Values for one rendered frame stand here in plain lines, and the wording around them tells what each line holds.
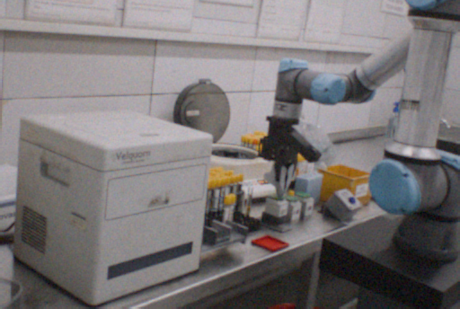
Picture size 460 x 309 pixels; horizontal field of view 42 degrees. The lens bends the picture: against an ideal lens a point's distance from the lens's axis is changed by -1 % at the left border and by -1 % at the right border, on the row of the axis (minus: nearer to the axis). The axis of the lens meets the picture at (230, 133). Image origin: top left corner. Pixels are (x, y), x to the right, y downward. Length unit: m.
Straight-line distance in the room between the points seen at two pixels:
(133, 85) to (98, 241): 0.89
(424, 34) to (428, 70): 0.07
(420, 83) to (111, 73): 0.95
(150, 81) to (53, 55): 0.37
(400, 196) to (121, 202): 0.56
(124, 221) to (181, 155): 0.17
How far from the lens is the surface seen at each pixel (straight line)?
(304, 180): 1.77
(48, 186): 1.17
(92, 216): 1.08
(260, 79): 2.37
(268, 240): 1.52
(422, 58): 1.26
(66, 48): 1.73
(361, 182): 1.91
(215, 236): 1.34
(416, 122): 1.27
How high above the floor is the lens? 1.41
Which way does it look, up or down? 11 degrees down
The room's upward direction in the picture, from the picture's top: 7 degrees clockwise
